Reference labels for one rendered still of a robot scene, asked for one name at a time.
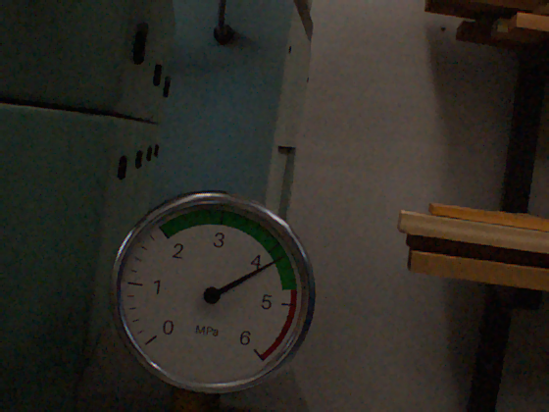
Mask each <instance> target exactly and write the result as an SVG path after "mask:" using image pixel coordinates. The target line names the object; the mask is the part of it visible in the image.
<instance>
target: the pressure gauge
mask: <svg viewBox="0 0 549 412"><path fill-rule="evenodd" d="M283 255H285V257H283V258H282V259H280V260H278V261H277V262H275V263H273V264H272V265H270V266H269V267H267V268H266V269H264V270H262V271H261V272H259V273H257V274H256V275H254V276H252V277H251V278H249V279H247V280H246V281H244V282H242V283H240V284H238V285H236V286H235V287H233V288H231V289H230V290H228V291H226V292H225V293H223V294H221V298H220V300H219V301H218V302H217V303H215V304H209V303H207V302H206V301H205V299H204V291H205V289H206V288H208V287H210V286H214V287H216V288H217V289H219V288H221V287H223V286H225V285H227V284H229V283H231V282H233V281H235V280H237V279H239V278H241V277H243V276H245V275H247V274H249V273H251V272H253V271H255V270H257V269H259V268H261V267H262V266H264V265H266V264H268V263H270V262H272V261H273V260H275V259H277V258H279V257H281V256H283ZM109 294H110V308H111V314H112V318H113V321H114V325H115V328H116V330H117V333H118V335H119V338H120V340H121V341H122V343H123V345H124V347H125V349H126V350H127V351H128V352H129V354H130V355H131V356H132V358H133V359H134V360H135V361H136V362H137V363H138V364H139V365H140V366H141V367H142V368H143V369H144V370H145V371H146V372H148V373H149V374H150V375H152V376H153V377H154V378H156V379H157V380H159V381H161V382H163V383H164V384H166V385H168V386H172V387H173V394H172V401H171V408H170V412H219V405H220V398H221V394H228V393H234V392H237V391H244V390H246V389H249V388H251V387H254V386H257V385H259V384H261V383H263V382H264V381H266V380H267V379H269V378H270V377H272V376H273V375H275V374H276V373H278V372H279V371H281V370H282V369H283V368H284V367H285V366H286V365H287V364H288V363H289V361H290V360H291V359H292V358H293V357H294V355H295V354H296V353H297V351H298V350H299V348H300V346H301V345H302V343H303V342H304V340H305V338H306V336H307V334H308V332H309V329H310V327H311V324H312V321H313V316H314V311H315V302H316V285H315V278H314V272H313V269H312V265H311V262H310V259H309V256H308V254H307V251H306V249H305V247H304V245H303V244H302V242H301V240H300V239H299V237H298V236H297V234H296V233H295V231H294V230H293V229H292V228H291V227H290V225H289V224H288V223H287V222H286V221H285V220H284V219H283V218H282V217H281V216H280V215H278V214H277V213H276V212H274V211H273V210H272V209H270V208H269V207H267V206H265V205H263V204H262V203H260V202H258V201H256V200H253V199H251V198H249V197H246V196H243V195H240V194H237V193H233V192H228V191H222V190H199V191H191V192H187V193H184V194H181V195H178V196H175V197H174V198H172V199H170V200H167V201H165V202H164V203H162V204H161V205H159V206H157V207H156V208H154V209H153V210H151V211H150V212H148V213H147V214H146V215H145V216H144V217H142V218H141V219H140V220H139V221H138V222H137V223H136V224H135V225H134V226H133V227H132V228H131V230H130V231H129V232H128V234H127V236H126V238H125V240H124V241H123V243H122V245H121V247H120V248H119V251H118V253H117V255H116V258H115V260H114V262H113V266H112V269H111V278H110V291H109Z"/></svg>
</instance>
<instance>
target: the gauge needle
mask: <svg viewBox="0 0 549 412"><path fill-rule="evenodd" d="M283 257H285V255H283V256H281V257H279V258H277V259H275V260H273V261H272V262H270V263H268V264H266V265H264V266H262V267H261V268H259V269H257V270H255V271H253V272H251V273H249V274H247V275H245V276H243V277H241V278H239V279H237V280H235V281H233V282H231V283H229V284H227V285H225V286H223V287H221V288H219V289H217V288H216V287H214V286H210V287H208V288H206V289H205V291H204V299H205V301H206V302H207V303H209V304H215V303H217V302H218V301H219V300H220V298H221V294H223V293H225V292H226V291H228V290H230V289H231V288H233V287H235V286H236V285H238V284H240V283H242V282H244V281H246V280H247V279H249V278H251V277H252V276H254V275H256V274H257V273H259V272H261V271H262V270H264V269H266V268H267V267H269V266H270V265H272V264H273V263H275V262H277V261H278V260H280V259H282V258H283Z"/></svg>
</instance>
